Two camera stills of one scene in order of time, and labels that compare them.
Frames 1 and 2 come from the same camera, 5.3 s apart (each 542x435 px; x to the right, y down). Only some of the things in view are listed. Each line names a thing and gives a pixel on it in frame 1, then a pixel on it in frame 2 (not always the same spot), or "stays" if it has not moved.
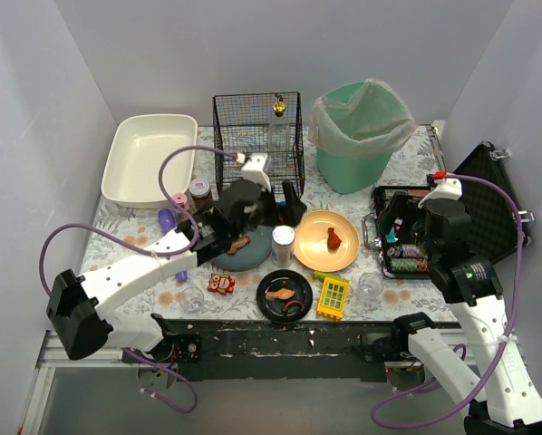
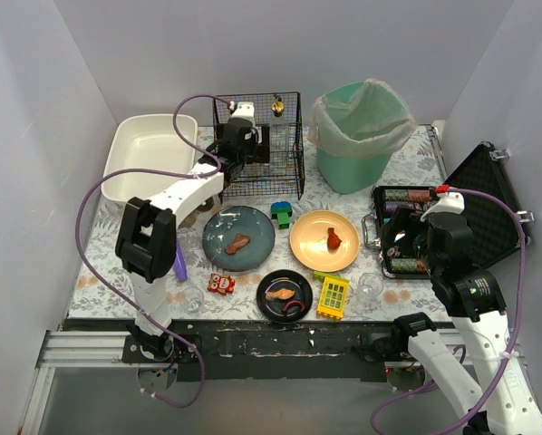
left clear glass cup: [192, 300] stays
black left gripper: [283, 205] → [262, 143]
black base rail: [277, 349] stays
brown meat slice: [237, 244] stays
